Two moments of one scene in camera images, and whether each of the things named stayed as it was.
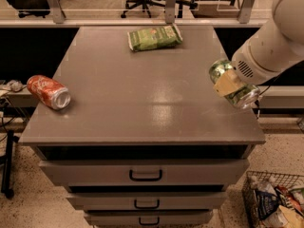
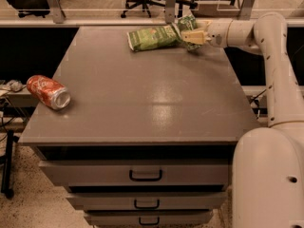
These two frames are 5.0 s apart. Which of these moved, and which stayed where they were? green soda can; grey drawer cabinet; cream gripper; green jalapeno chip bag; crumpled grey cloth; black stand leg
Moved: green soda can; cream gripper
Stayed: crumpled grey cloth; green jalapeno chip bag; grey drawer cabinet; black stand leg
